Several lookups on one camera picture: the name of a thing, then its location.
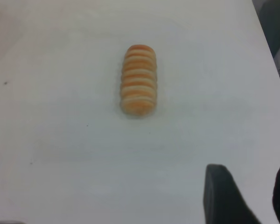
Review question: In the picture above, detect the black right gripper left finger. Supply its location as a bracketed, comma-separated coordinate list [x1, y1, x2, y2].
[202, 164, 262, 224]

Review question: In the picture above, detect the striped bread roll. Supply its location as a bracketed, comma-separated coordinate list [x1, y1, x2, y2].
[120, 44, 158, 116]

